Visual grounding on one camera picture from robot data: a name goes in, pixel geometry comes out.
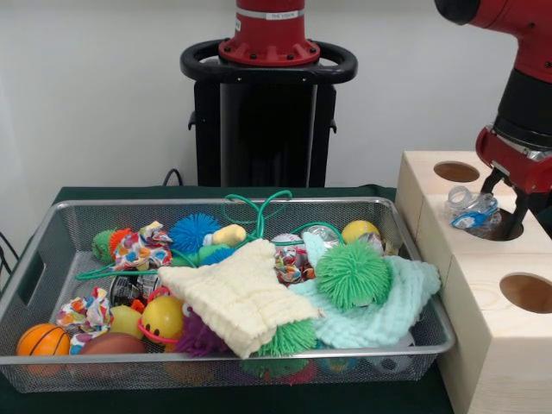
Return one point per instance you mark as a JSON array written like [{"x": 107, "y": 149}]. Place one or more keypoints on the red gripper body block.
[{"x": 517, "y": 166}]

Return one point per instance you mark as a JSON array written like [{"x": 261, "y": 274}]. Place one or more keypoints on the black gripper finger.
[
  {"x": 517, "y": 213},
  {"x": 491, "y": 180}
]

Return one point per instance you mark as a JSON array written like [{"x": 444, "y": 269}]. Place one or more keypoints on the squashed clear water bottle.
[{"x": 472, "y": 211}]

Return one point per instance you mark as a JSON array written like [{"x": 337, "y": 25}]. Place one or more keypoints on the light blue muslin cloth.
[{"x": 388, "y": 302}]

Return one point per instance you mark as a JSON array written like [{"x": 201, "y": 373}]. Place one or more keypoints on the small green spiky toy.
[{"x": 351, "y": 276}]

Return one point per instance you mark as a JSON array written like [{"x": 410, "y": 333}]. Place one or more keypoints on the large green spiky toy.
[{"x": 293, "y": 338}]

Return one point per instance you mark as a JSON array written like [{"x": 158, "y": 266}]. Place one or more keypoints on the cream knitted cloth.
[{"x": 237, "y": 293}]

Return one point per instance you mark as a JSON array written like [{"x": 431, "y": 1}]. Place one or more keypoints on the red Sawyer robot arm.
[{"x": 267, "y": 30}]

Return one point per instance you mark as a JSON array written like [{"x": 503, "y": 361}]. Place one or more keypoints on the wooden box with three holes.
[{"x": 496, "y": 345}]

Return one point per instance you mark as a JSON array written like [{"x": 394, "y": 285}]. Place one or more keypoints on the black upright panel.
[{"x": 543, "y": 211}]

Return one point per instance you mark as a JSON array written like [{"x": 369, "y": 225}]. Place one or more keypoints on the plain yellow ball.
[{"x": 360, "y": 230}]

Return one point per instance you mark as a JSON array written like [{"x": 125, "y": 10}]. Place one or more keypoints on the blue spiky ball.
[{"x": 215, "y": 255}]

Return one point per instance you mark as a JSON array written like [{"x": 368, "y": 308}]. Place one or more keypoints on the yellow smiley ball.
[{"x": 163, "y": 317}]

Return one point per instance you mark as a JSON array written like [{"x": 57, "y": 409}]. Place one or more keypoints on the dark green tablecloth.
[{"x": 108, "y": 192}]

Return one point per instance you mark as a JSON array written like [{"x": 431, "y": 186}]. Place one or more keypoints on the brown football toy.
[{"x": 110, "y": 343}]

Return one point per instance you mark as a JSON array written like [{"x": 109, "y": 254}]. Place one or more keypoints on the colourful spotted cloth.
[{"x": 84, "y": 315}]

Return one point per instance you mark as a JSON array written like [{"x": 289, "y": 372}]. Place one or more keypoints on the orange basketball toy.
[{"x": 43, "y": 340}]

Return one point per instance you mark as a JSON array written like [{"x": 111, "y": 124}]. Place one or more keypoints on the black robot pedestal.
[{"x": 259, "y": 129}]

